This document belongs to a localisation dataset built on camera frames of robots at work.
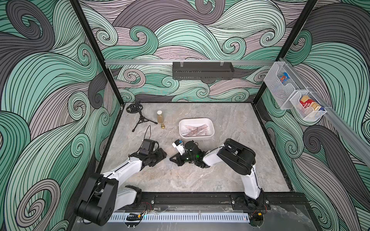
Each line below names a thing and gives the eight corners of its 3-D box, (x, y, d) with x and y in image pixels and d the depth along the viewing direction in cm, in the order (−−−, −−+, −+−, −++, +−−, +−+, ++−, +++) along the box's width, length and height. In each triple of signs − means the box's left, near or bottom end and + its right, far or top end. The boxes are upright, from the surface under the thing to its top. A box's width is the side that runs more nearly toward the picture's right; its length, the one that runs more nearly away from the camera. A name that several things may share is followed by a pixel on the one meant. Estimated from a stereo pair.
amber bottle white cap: (157, 122, 110) (155, 113, 102) (160, 118, 113) (158, 109, 105) (162, 123, 109) (160, 115, 101) (164, 119, 112) (163, 111, 104)
